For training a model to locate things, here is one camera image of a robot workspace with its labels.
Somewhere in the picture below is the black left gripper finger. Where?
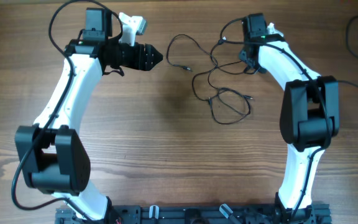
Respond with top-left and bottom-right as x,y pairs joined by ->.
146,44 -> 163,59
147,55 -> 163,71

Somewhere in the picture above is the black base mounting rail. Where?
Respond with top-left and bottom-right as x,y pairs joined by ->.
55,204 -> 332,224

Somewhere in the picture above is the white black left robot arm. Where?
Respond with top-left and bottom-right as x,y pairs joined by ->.
15,8 -> 163,223

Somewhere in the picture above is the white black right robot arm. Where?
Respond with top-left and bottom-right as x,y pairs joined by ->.
239,13 -> 339,223

